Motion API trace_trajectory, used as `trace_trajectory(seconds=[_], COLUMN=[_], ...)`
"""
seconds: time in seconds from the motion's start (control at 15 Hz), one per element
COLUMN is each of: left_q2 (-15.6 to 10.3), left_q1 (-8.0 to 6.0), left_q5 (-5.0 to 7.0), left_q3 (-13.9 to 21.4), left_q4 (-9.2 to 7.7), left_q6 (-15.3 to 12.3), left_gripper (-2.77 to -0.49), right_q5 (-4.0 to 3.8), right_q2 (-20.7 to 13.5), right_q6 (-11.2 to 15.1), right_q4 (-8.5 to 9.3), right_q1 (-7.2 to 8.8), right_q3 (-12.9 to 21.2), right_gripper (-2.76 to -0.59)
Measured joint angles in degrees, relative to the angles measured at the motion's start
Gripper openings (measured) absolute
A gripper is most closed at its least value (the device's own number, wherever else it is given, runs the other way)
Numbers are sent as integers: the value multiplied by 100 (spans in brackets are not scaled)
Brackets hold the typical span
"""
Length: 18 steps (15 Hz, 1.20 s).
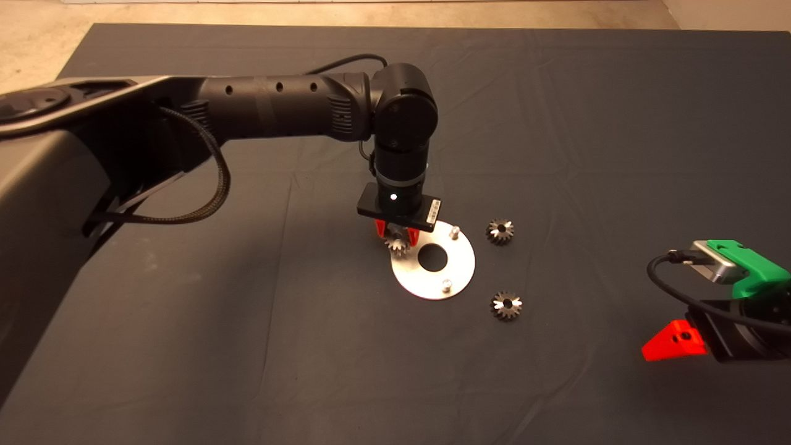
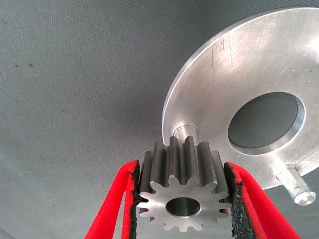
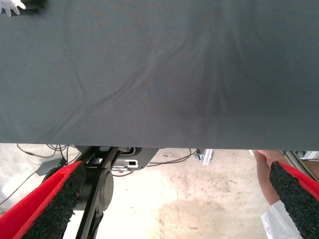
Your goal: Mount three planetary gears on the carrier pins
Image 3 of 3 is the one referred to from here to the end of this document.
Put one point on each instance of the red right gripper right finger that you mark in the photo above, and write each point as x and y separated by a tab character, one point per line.
299	199

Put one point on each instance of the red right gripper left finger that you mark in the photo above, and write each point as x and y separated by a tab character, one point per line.
37	211

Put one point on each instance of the person forearm white sleeve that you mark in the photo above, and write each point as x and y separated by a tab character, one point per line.
268	184

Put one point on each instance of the small steel planetary gear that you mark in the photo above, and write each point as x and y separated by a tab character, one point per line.
10	7

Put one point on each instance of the grey box with green light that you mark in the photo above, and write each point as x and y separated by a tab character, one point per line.
49	167

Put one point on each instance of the short aluminium profile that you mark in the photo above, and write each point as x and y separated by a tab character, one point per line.
205	157

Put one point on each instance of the grey electronics housing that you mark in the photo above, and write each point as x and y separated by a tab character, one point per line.
147	156

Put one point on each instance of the dark grey table cloth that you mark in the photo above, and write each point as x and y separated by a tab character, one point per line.
159	74

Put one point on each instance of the aluminium frame leg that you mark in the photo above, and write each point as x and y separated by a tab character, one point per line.
296	159

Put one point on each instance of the black frame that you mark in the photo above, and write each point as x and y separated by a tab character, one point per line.
99	184

